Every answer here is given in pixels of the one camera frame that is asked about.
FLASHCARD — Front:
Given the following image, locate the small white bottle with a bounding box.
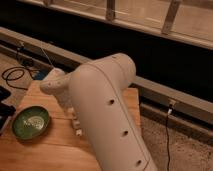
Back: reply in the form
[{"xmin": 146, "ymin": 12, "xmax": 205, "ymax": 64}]
[{"xmin": 72, "ymin": 116, "xmax": 83, "ymax": 136}]

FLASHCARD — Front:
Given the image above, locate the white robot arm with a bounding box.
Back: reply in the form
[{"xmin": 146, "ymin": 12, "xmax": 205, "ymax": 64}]
[{"xmin": 40, "ymin": 53, "xmax": 158, "ymax": 171}]

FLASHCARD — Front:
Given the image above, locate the green ceramic bowl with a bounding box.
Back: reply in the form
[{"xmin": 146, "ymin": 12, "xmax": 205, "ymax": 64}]
[{"xmin": 12, "ymin": 106, "xmax": 50, "ymax": 140}]

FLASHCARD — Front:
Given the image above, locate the blue object behind table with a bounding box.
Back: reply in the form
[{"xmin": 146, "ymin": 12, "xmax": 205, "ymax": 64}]
[{"xmin": 34, "ymin": 70, "xmax": 48, "ymax": 80}]

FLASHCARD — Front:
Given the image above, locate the black device at left edge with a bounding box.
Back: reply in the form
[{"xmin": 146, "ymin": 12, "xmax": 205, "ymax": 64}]
[{"xmin": 0, "ymin": 86, "xmax": 16, "ymax": 135}]

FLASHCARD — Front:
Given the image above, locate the black coiled cable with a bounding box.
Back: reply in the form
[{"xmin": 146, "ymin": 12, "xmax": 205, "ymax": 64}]
[{"xmin": 1, "ymin": 65, "xmax": 38, "ymax": 90}]

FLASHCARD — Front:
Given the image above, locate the black cable on right floor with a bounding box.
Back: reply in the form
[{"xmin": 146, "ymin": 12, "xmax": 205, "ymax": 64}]
[{"xmin": 164, "ymin": 102, "xmax": 176, "ymax": 171}]

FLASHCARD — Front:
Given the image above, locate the metal window frame rail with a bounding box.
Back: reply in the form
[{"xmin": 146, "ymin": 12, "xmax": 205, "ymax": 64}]
[{"xmin": 19, "ymin": 0, "xmax": 213, "ymax": 50}]

